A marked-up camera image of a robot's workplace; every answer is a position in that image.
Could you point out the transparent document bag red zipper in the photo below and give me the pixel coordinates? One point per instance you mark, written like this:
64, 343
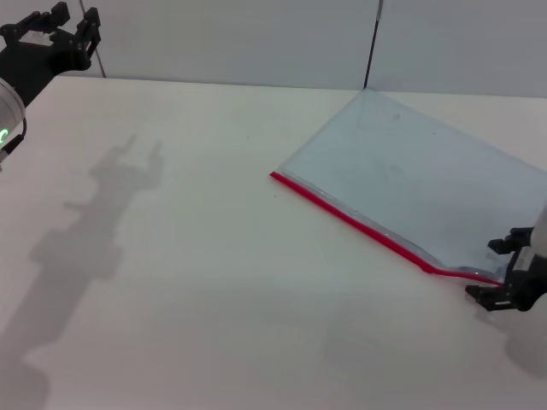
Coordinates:
406, 171

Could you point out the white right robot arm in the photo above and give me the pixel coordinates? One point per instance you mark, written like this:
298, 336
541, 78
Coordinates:
541, 235

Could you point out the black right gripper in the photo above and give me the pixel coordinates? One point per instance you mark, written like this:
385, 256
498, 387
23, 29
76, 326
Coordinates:
530, 286

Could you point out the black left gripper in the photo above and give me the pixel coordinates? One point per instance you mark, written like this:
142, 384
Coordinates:
30, 60

